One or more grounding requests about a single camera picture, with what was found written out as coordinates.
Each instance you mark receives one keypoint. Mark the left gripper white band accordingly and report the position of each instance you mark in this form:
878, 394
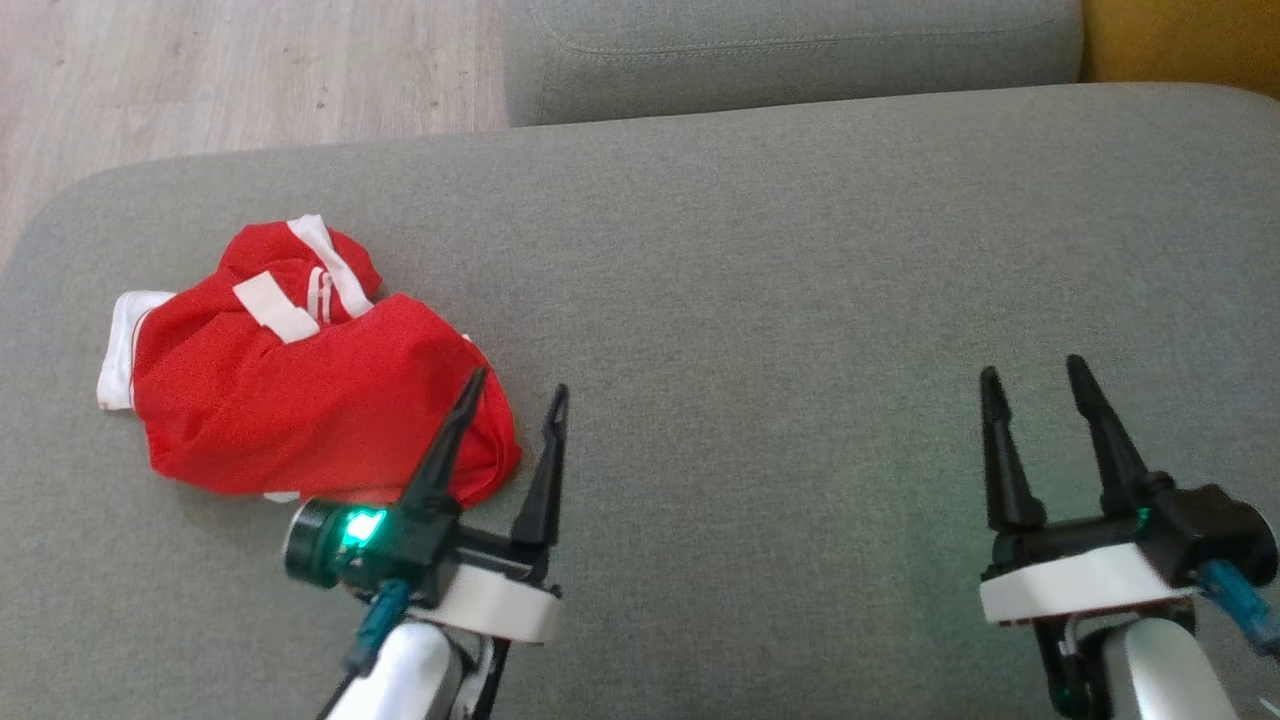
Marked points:
500, 605

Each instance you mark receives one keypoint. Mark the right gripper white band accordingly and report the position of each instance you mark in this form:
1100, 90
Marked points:
1080, 580

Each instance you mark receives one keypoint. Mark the red basketball jersey white sleeves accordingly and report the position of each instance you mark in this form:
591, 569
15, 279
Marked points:
300, 410

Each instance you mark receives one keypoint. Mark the right arm silver white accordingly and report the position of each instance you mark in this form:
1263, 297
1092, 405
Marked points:
1160, 670

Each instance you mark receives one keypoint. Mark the grey fabric sofa ottoman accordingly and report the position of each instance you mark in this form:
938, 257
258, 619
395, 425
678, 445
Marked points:
760, 320

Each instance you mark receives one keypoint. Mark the yellow cushion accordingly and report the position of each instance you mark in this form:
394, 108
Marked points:
1180, 40

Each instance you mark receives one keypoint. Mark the grey fabric sofa section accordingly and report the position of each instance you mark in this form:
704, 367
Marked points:
800, 50

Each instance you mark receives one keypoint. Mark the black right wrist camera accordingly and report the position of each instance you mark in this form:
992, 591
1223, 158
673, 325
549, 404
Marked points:
1215, 530

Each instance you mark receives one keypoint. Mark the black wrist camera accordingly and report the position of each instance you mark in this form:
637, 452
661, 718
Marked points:
1215, 530
325, 545

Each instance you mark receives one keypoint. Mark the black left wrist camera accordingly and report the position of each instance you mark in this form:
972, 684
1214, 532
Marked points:
325, 545

